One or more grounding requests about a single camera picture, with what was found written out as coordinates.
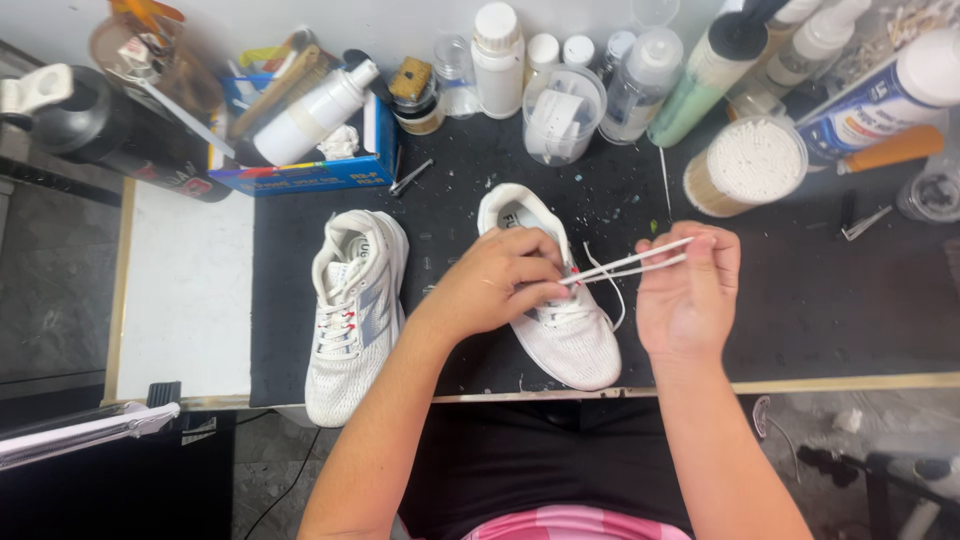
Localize person's left hand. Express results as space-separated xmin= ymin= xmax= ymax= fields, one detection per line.
xmin=431 ymin=225 xmax=576 ymax=345

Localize person's right hand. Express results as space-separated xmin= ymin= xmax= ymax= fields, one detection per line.
xmin=634 ymin=219 xmax=743 ymax=362

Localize white shoelace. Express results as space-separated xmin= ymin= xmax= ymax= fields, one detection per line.
xmin=558 ymin=236 xmax=699 ymax=332

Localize white mesh sneaker half laced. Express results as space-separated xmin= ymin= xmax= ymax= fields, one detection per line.
xmin=477 ymin=182 xmax=624 ymax=393

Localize black work mat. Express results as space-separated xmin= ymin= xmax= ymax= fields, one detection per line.
xmin=249 ymin=93 xmax=960 ymax=410

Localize thin white stick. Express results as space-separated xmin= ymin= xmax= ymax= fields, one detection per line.
xmin=657 ymin=145 xmax=675 ymax=223

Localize clear plastic hook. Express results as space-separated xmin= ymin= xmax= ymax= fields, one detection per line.
xmin=751 ymin=394 xmax=803 ymax=483

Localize white mesh sneaker fully laced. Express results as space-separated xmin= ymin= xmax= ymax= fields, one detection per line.
xmin=303 ymin=208 xmax=411 ymax=429

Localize round tub of cotton swabs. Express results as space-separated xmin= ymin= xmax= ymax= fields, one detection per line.
xmin=681 ymin=115 xmax=810 ymax=219

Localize person's black shorts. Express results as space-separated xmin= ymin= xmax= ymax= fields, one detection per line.
xmin=396 ymin=396 xmax=760 ymax=540

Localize clear cup with white papers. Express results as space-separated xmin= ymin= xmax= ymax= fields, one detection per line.
xmin=522 ymin=65 xmax=608 ymax=168

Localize blue cardboard box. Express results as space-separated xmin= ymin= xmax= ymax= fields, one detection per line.
xmin=206 ymin=73 xmax=399 ymax=198

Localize small jar with yellow sponge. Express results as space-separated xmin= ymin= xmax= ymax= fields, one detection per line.
xmin=389 ymin=56 xmax=446 ymax=137

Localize metal tweezers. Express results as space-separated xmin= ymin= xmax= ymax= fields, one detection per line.
xmin=840 ymin=204 xmax=895 ymax=243

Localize small clear bottle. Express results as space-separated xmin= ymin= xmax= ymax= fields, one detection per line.
xmin=432 ymin=33 xmax=482 ymax=120

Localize tall white plastic bottle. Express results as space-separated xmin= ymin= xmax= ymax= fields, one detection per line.
xmin=470 ymin=1 xmax=527 ymax=120

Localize green bottle with black cap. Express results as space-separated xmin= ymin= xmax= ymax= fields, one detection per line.
xmin=646 ymin=0 xmax=771 ymax=150

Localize clear bottle with white cap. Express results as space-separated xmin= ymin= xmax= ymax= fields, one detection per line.
xmin=598 ymin=27 xmax=686 ymax=146

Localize small white-capped bottle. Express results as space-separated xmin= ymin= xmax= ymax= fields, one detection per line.
xmin=561 ymin=34 xmax=597 ymax=71
xmin=524 ymin=32 xmax=562 ymax=85

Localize white spray bottle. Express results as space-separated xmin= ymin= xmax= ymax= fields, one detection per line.
xmin=252 ymin=58 xmax=381 ymax=168

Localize person's pink striped shirt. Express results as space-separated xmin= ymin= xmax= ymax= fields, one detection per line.
xmin=459 ymin=503 xmax=693 ymax=540

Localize black stand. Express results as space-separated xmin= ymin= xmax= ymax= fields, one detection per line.
xmin=795 ymin=444 xmax=960 ymax=540

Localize clear jar with dark lid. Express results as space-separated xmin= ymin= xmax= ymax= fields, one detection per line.
xmin=895 ymin=159 xmax=960 ymax=225

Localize wooden brush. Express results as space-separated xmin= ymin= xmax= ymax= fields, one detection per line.
xmin=228 ymin=43 xmax=333 ymax=141

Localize white tube with blue label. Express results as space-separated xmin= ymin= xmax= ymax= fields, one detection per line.
xmin=795 ymin=27 xmax=960 ymax=168

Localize beige spray bottle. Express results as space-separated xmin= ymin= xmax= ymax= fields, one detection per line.
xmin=763 ymin=0 xmax=873 ymax=93

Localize empty clear plastic cup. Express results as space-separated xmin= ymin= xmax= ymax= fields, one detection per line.
xmin=630 ymin=0 xmax=681 ymax=32

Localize bag of cotton swabs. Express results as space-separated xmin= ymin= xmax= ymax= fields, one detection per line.
xmin=823 ymin=0 xmax=960 ymax=85

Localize clear jar with orange tools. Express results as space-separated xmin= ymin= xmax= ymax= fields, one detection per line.
xmin=88 ymin=0 xmax=226 ymax=115

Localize white and black device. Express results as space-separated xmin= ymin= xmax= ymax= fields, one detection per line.
xmin=0 ymin=381 xmax=183 ymax=474

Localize orange-handled tool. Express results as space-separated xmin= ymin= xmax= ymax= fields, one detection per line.
xmin=835 ymin=123 xmax=947 ymax=177

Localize black cable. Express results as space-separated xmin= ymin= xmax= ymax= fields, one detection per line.
xmin=243 ymin=426 xmax=324 ymax=540

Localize black jug with white handle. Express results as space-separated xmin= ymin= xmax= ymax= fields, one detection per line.
xmin=0 ymin=63 xmax=234 ymax=204

